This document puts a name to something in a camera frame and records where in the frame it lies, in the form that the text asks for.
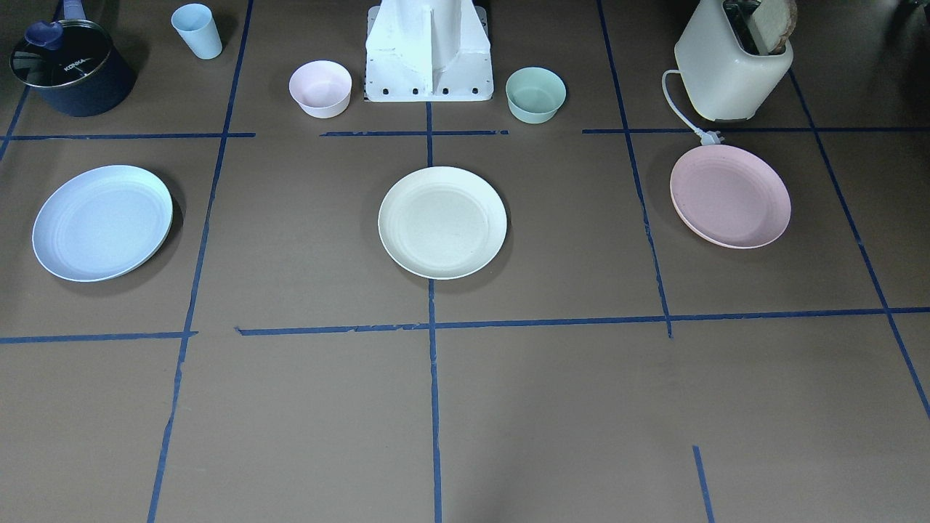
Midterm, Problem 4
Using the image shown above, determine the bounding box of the pink plate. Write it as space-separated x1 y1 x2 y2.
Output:
670 145 793 249

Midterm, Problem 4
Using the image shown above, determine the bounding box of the dark blue saucepan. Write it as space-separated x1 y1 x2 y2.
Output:
9 1 137 117

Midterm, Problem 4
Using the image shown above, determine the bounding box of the bread slice in toaster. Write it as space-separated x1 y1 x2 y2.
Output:
747 0 798 56

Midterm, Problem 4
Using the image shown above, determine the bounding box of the light blue plate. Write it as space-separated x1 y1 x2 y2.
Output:
32 165 174 283

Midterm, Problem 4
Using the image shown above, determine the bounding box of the green bowl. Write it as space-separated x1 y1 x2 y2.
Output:
505 67 567 123

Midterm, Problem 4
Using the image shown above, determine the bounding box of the cream toaster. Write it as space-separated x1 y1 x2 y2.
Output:
674 1 793 122

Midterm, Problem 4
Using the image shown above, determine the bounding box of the cream white plate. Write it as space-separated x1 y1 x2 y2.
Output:
376 166 508 280

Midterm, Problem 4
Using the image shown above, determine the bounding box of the pink bowl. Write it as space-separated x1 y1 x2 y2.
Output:
288 60 352 119

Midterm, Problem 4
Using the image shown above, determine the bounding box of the white toaster power cable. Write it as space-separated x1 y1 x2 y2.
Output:
661 70 724 146

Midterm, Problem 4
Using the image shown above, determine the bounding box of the light blue cup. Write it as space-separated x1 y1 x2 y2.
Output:
171 3 222 60

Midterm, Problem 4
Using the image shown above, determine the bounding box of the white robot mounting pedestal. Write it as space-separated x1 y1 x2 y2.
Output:
363 1 494 102

